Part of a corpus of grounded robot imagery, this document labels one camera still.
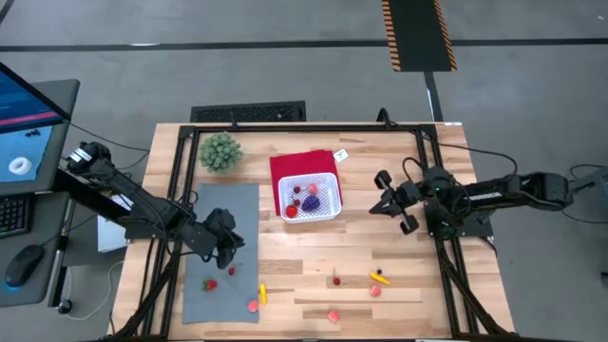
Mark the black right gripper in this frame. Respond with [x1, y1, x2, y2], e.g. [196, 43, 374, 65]
[369, 169, 424, 237]

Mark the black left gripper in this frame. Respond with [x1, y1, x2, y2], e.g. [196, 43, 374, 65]
[203, 207, 246, 271]

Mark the grey cloth mat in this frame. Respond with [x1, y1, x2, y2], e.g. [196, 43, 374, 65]
[181, 182, 261, 325]

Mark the green potted plant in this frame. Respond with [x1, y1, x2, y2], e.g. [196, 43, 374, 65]
[198, 131, 244, 173]

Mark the white perforated plastic basket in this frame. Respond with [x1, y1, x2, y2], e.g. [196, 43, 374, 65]
[277, 172, 343, 225]

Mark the black table clamp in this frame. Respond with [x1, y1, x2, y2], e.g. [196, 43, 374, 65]
[376, 107, 398, 128]

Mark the red cloth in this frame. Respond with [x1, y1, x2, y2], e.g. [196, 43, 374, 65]
[269, 149, 344, 218]

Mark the white box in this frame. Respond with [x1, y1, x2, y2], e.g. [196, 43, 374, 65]
[97, 194, 132, 254]

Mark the black keyboard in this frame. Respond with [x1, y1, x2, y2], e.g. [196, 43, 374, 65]
[189, 100, 308, 124]
[0, 193, 32, 238]

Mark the black stand pole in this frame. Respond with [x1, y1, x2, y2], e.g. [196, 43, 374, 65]
[47, 231, 73, 315]

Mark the black hazard-striped floor mat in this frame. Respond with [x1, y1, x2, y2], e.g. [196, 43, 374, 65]
[381, 0, 458, 73]

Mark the grey operator desk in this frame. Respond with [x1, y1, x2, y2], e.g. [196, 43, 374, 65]
[0, 78, 82, 309]

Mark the black computer mouse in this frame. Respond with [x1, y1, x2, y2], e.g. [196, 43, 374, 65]
[3, 244, 46, 290]

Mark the computer monitor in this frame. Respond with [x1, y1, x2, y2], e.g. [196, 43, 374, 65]
[0, 61, 72, 185]

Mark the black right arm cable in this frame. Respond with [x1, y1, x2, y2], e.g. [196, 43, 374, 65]
[402, 142, 520, 180]

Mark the black aluminium table frame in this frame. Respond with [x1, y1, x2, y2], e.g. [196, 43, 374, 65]
[111, 121, 514, 341]

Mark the white cable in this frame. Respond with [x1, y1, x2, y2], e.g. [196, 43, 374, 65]
[66, 258, 125, 322]

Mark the black monitor cable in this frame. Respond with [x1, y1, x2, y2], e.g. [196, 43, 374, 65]
[68, 121, 151, 154]

